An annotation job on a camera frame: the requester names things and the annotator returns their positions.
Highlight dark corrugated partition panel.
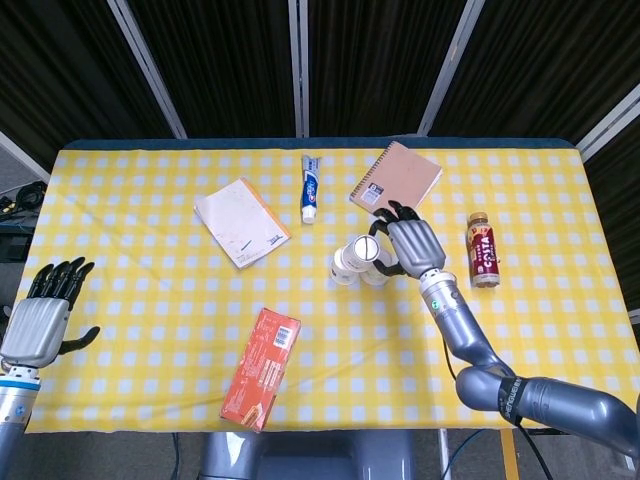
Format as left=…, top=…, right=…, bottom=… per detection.
left=0, top=0, right=176, bottom=171
left=122, top=0, right=304, bottom=140
left=434, top=0, right=640, bottom=144
left=305, top=0, right=471, bottom=139

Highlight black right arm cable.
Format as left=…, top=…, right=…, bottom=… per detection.
left=441, top=332, right=559, bottom=480

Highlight red Costa coffee bottle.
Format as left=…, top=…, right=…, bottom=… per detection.
left=467, top=211, right=503, bottom=290

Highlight yellow white checkered tablecloth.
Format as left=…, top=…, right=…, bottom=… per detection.
left=18, top=147, right=640, bottom=435

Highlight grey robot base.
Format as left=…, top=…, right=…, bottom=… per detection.
left=198, top=429, right=416, bottom=480

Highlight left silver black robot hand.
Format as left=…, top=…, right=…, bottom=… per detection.
left=0, top=257, right=101, bottom=369

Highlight brown spiral notebook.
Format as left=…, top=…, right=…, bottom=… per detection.
left=348, top=140, right=444, bottom=216

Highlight grey partition post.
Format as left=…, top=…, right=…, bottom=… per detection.
left=574, top=82, right=640, bottom=161
left=0, top=129, right=51, bottom=186
left=107, top=0, right=187, bottom=140
left=288, top=0, right=310, bottom=139
left=417, top=0, right=481, bottom=136

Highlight worn white booklet orange edge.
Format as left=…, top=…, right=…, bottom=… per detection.
left=193, top=177, right=292, bottom=271

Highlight paper cup green flower print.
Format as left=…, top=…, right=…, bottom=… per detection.
left=360, top=264, right=396, bottom=287

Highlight paper cup blue flower print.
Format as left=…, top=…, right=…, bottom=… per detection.
left=328, top=244, right=362, bottom=286

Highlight orange cardboard box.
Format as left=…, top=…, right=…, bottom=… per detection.
left=219, top=307, right=303, bottom=434

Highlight blue white toothpaste tube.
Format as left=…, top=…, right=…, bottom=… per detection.
left=299, top=154, right=324, bottom=225

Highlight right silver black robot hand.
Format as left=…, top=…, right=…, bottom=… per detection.
left=368, top=199, right=448, bottom=279

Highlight paper cup black line bottom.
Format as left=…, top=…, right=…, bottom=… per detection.
left=348, top=234, right=385, bottom=274

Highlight black cable pile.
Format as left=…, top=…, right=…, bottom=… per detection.
left=0, top=180, right=50, bottom=222

